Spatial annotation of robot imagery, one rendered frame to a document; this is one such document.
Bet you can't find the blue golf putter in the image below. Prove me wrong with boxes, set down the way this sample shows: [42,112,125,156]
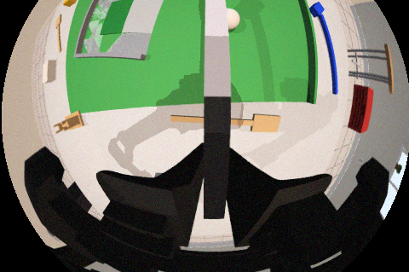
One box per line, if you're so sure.
[309,2,338,95]

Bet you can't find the white golf ball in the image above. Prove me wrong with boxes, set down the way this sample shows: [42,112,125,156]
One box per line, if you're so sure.
[226,9,239,30]

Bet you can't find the beige box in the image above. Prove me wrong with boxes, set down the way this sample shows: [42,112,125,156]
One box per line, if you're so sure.
[42,60,57,84]

